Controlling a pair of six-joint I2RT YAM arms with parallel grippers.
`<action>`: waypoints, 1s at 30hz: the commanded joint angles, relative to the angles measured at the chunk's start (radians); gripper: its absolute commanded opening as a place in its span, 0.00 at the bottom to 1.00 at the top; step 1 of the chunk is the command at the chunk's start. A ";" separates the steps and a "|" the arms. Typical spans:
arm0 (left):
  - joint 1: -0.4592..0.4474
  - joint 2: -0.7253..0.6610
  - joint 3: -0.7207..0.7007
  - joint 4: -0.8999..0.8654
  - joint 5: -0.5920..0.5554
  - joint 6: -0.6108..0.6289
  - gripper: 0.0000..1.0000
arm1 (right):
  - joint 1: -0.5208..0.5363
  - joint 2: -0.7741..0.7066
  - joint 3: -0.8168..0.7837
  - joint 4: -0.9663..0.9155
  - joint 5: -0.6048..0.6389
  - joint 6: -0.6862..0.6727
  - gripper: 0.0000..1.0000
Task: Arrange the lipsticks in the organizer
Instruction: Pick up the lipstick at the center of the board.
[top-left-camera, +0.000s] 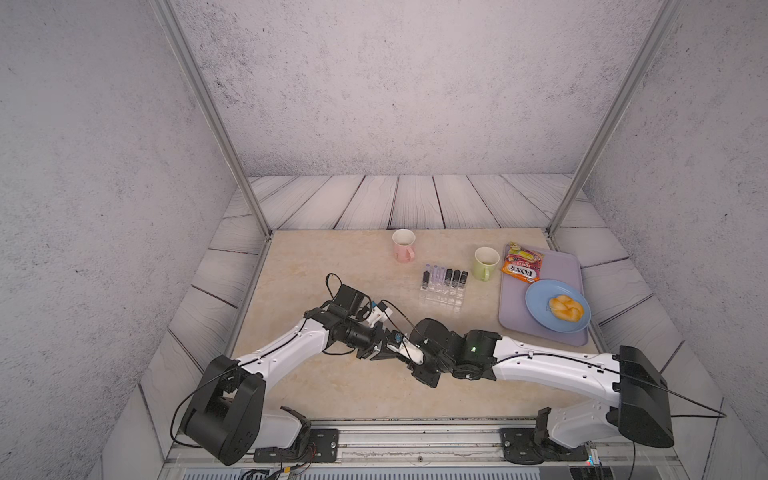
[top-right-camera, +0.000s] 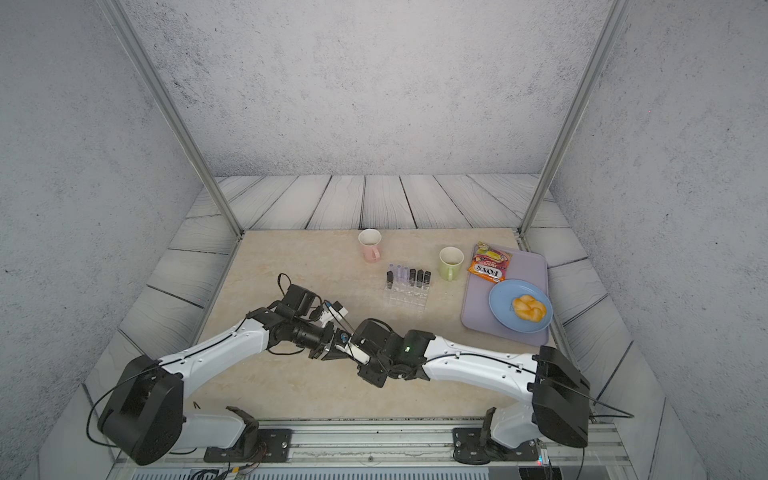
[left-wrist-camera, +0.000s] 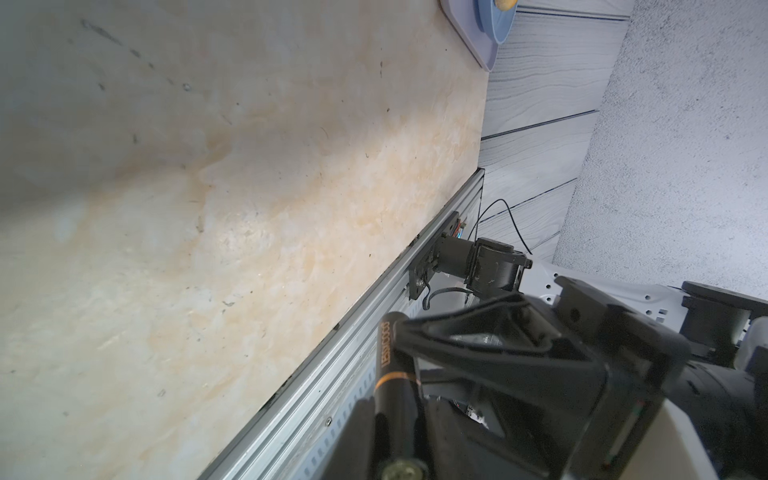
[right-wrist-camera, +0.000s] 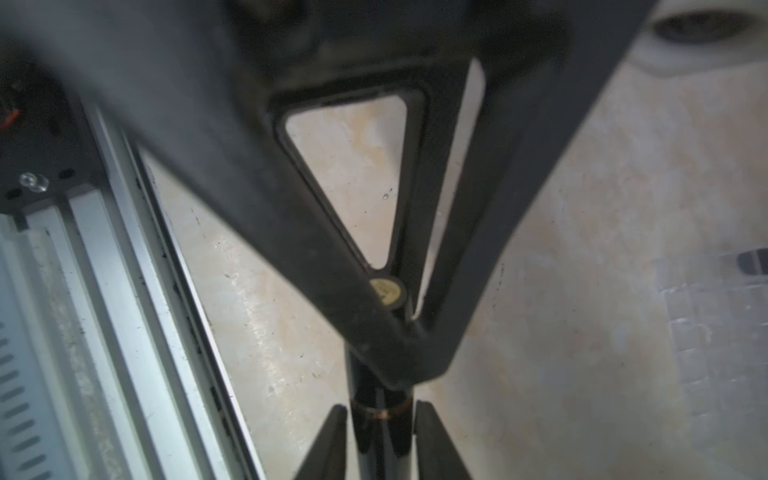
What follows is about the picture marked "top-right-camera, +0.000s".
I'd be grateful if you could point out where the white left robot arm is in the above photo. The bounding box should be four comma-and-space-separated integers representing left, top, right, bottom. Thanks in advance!
86, 285, 335, 466

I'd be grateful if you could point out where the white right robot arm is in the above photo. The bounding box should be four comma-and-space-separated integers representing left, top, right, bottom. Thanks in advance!
337, 319, 591, 449

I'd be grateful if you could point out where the clear acrylic lipstick organizer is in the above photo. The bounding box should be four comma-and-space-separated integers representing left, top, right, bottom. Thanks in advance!
384, 273, 432, 310

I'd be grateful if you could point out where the lilac plastic tray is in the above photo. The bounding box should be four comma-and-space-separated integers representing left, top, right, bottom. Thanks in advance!
461, 245, 551, 347

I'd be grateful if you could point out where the light green ceramic mug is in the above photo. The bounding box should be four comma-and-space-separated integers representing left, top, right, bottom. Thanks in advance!
438, 246, 465, 282

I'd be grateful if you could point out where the pink ceramic mug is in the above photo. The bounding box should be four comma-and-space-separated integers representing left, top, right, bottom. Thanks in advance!
358, 229, 382, 263

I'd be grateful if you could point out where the light blue plate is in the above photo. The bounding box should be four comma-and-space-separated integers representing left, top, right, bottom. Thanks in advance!
488, 280, 554, 334

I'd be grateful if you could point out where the Fox's fruits candy bag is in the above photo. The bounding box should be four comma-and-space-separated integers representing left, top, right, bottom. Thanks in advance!
468, 242, 512, 284

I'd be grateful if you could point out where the yellow braided bread bun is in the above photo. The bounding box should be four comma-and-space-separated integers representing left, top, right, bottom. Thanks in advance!
512, 295, 547, 323

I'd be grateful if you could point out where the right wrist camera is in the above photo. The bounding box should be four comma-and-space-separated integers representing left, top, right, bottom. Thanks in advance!
336, 335, 370, 365

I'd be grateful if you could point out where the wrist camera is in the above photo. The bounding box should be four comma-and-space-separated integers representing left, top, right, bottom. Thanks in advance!
336, 335, 370, 365
317, 300, 351, 330

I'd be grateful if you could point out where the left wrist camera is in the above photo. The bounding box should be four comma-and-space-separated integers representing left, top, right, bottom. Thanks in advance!
317, 300, 351, 330

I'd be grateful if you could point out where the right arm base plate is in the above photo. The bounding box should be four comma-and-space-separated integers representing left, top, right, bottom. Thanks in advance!
452, 427, 540, 466

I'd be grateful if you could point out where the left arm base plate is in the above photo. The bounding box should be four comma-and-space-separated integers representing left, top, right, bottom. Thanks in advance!
203, 428, 293, 464

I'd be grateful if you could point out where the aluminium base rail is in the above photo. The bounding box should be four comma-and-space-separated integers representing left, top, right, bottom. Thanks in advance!
107, 418, 637, 480

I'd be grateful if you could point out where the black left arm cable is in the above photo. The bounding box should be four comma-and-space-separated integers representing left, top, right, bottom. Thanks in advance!
85, 272, 355, 448

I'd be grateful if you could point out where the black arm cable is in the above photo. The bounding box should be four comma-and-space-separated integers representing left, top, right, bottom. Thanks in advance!
359, 317, 635, 480
85, 272, 355, 448

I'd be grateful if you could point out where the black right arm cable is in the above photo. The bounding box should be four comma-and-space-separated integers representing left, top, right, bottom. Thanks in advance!
359, 317, 635, 480

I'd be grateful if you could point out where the right aluminium frame post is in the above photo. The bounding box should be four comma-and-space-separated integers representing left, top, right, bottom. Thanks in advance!
518, 0, 632, 239

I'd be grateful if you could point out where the aluminium frame post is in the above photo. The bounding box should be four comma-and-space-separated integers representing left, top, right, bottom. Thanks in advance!
98, 0, 245, 240
518, 0, 632, 239

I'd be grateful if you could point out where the left aluminium frame post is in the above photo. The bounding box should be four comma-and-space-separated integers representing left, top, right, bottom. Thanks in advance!
98, 0, 245, 240

